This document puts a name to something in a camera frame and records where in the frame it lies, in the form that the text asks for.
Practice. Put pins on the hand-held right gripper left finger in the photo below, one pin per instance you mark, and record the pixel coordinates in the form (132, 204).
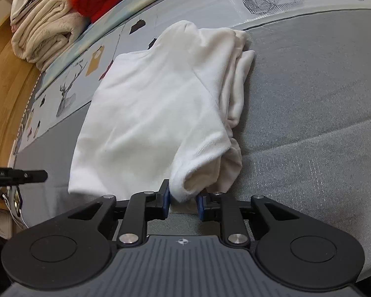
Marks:
(166, 200)

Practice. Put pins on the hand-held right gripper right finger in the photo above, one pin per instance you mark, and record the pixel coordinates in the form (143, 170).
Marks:
(199, 208)

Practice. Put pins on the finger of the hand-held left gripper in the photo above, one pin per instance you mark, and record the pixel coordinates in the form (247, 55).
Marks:
(27, 177)

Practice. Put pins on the white t-shirt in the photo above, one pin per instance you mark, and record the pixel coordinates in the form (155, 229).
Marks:
(154, 105)

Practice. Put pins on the beige folded quilt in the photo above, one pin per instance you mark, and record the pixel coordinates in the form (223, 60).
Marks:
(46, 32)

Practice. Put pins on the deer print bed sheet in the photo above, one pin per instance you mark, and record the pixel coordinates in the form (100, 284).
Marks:
(296, 99)

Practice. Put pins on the wooden bed frame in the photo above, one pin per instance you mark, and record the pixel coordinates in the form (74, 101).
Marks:
(9, 92)

